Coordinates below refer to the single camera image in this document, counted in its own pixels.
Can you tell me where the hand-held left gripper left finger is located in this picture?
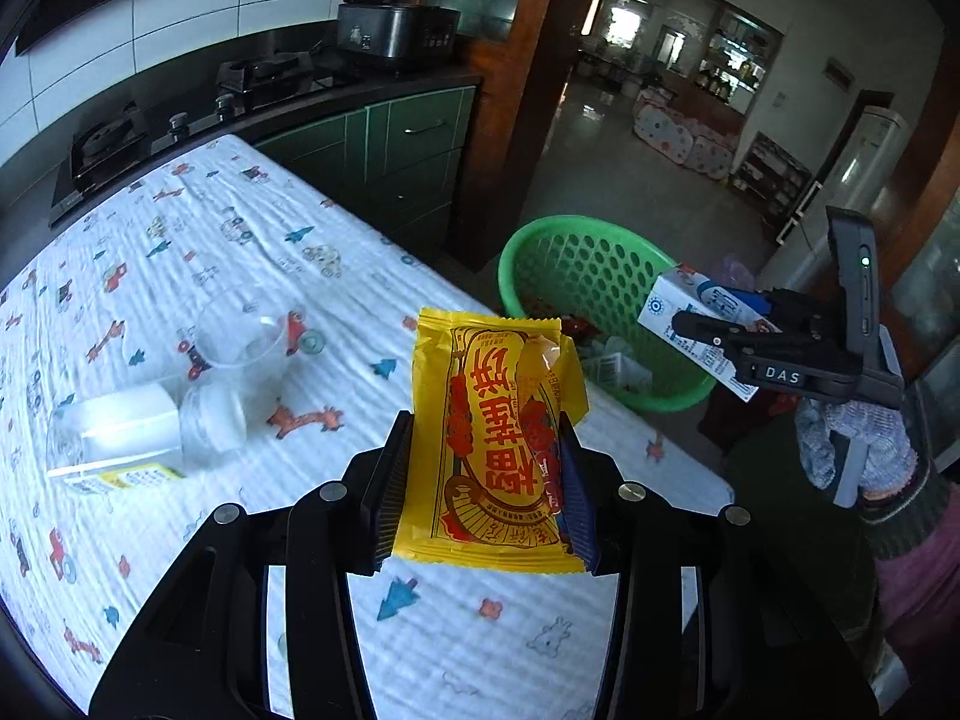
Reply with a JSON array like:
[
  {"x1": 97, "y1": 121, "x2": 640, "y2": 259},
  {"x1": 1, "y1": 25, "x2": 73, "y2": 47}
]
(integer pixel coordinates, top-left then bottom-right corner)
[{"x1": 88, "y1": 409, "x2": 415, "y2": 720}]

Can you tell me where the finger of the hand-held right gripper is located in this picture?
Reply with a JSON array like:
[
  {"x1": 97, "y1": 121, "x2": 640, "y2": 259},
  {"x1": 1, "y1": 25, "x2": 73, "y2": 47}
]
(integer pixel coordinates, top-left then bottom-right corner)
[
  {"x1": 670, "y1": 307, "x2": 758, "y2": 362},
  {"x1": 731, "y1": 286, "x2": 835, "y2": 350}
]

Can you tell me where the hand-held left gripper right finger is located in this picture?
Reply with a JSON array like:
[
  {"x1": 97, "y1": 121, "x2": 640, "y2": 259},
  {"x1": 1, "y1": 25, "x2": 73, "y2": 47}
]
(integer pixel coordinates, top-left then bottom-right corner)
[{"x1": 559, "y1": 420, "x2": 880, "y2": 720}]

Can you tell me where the blue white milk carton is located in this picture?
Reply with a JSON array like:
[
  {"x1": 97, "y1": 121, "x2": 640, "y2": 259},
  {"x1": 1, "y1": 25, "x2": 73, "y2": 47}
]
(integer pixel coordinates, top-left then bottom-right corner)
[{"x1": 637, "y1": 264, "x2": 785, "y2": 402}]

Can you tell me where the yellow snack packet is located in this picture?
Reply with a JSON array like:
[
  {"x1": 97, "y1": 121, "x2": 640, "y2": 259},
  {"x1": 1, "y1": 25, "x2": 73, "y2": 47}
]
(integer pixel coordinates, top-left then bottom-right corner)
[{"x1": 391, "y1": 306, "x2": 590, "y2": 577}]

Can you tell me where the green plastic basket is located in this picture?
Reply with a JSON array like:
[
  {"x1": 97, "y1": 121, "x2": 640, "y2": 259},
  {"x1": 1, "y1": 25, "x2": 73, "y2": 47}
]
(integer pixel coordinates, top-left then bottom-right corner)
[{"x1": 499, "y1": 215, "x2": 719, "y2": 413}]

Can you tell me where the person's right forearm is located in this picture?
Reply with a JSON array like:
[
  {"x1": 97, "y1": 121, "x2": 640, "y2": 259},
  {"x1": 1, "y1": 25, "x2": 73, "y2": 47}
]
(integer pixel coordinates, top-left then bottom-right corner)
[{"x1": 855, "y1": 457, "x2": 960, "y2": 635}]

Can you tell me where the person's right hand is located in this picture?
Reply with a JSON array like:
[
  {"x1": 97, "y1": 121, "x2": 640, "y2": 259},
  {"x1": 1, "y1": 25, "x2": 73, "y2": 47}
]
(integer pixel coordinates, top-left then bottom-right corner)
[{"x1": 795, "y1": 397, "x2": 920, "y2": 503}]

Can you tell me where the purple plastic bag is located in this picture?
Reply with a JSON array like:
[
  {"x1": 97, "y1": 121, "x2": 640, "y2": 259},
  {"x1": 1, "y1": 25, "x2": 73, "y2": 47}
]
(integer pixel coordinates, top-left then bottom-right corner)
[{"x1": 716, "y1": 253, "x2": 755, "y2": 293}]

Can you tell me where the clear plastic wrapper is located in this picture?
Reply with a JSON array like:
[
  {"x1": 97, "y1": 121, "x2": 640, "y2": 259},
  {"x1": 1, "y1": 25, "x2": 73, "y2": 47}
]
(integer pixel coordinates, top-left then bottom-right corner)
[{"x1": 581, "y1": 337, "x2": 655, "y2": 392}]

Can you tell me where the wooden storage shelf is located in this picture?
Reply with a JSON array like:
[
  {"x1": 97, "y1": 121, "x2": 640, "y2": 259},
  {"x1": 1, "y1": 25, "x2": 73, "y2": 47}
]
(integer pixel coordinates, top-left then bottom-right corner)
[{"x1": 731, "y1": 133, "x2": 815, "y2": 230}]

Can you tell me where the white standing air conditioner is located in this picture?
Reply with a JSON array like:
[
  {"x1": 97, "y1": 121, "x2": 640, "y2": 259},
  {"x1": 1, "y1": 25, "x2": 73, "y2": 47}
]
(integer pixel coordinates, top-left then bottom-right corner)
[{"x1": 821, "y1": 109, "x2": 910, "y2": 211}]

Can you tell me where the clear plastic cup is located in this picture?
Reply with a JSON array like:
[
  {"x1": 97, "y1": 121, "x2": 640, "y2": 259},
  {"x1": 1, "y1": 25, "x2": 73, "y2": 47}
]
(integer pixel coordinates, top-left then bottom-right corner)
[
  {"x1": 196, "y1": 292, "x2": 290, "y2": 392},
  {"x1": 180, "y1": 381, "x2": 250, "y2": 455}
]

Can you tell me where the polka-dot play tent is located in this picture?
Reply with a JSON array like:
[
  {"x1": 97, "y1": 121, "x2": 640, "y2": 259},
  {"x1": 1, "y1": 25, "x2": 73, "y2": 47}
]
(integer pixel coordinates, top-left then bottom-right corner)
[{"x1": 634, "y1": 94, "x2": 740, "y2": 181}]

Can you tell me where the glass display cabinet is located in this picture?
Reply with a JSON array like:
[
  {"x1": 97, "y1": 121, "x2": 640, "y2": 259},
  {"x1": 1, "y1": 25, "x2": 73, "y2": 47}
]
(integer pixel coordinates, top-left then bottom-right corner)
[{"x1": 701, "y1": 4, "x2": 785, "y2": 117}]

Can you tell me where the printed blanket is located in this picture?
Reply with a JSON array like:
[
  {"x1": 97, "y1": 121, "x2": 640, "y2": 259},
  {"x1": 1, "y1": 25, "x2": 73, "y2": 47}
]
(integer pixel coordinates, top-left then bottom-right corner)
[{"x1": 0, "y1": 133, "x2": 736, "y2": 720}]

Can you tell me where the green kitchen cabinet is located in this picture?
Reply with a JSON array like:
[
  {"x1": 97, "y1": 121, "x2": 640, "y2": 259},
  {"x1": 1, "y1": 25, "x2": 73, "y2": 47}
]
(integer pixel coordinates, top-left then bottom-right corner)
[{"x1": 251, "y1": 84, "x2": 481, "y2": 271}]

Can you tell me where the black countertop appliance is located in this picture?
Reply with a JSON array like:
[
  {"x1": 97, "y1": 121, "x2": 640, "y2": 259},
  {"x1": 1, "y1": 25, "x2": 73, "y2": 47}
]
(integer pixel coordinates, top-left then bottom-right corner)
[{"x1": 335, "y1": 4, "x2": 461, "y2": 61}]

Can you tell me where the black gas stove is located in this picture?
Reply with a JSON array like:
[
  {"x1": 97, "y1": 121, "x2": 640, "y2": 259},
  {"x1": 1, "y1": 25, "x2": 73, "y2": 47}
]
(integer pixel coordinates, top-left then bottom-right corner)
[{"x1": 49, "y1": 49, "x2": 353, "y2": 230}]

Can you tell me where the wooden door frame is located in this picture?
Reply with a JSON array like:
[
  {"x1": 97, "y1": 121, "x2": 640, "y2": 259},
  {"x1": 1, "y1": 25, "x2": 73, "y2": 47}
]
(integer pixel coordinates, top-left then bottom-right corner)
[{"x1": 454, "y1": 0, "x2": 612, "y2": 275}]

